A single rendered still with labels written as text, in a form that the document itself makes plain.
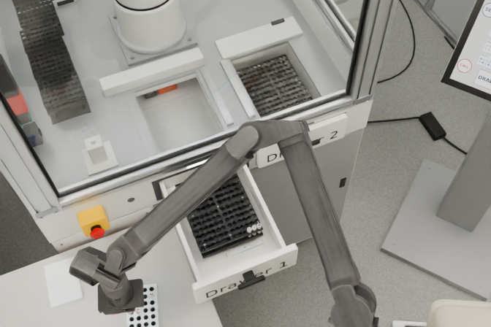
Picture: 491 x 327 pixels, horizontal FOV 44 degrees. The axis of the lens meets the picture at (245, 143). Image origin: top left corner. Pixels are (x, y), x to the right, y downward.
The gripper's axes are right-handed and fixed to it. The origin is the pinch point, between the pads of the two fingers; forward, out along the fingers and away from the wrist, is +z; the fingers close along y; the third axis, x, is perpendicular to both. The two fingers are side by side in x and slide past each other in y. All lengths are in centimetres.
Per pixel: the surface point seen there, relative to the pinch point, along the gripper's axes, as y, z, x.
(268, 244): -37.7, 13.2, -16.6
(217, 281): -22.3, 4.7, -5.1
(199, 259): -18.2, 13.8, -15.2
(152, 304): -4.2, 21.0, -6.8
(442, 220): -121, 91, -50
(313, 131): -56, 5, -47
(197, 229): -18.8, 7.4, -21.2
